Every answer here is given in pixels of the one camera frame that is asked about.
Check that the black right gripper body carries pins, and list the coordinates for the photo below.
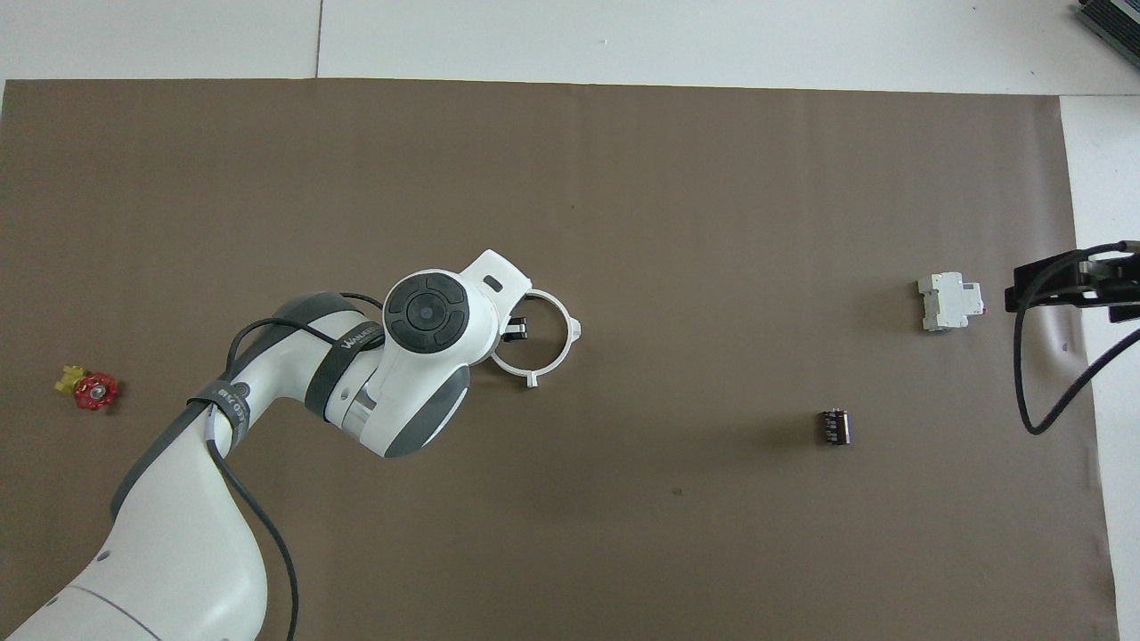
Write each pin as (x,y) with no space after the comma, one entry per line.
(1120,285)

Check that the white half pipe clamp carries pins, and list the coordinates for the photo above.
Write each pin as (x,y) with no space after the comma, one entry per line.
(567,343)
(509,368)

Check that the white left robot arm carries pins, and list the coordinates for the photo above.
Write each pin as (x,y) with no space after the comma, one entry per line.
(178,552)

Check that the white circuit breaker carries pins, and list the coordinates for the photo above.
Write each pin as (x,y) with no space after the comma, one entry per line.
(949,301)

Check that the black cylindrical capacitor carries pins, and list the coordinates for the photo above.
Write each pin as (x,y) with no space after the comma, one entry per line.
(835,426)

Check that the black ribbed device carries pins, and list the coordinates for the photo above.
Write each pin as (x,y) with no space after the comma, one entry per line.
(1113,22)

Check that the brown paper table mat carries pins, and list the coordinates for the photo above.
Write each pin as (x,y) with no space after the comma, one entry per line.
(712,516)

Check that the red and yellow valve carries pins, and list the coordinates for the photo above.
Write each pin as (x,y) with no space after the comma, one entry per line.
(93,391)

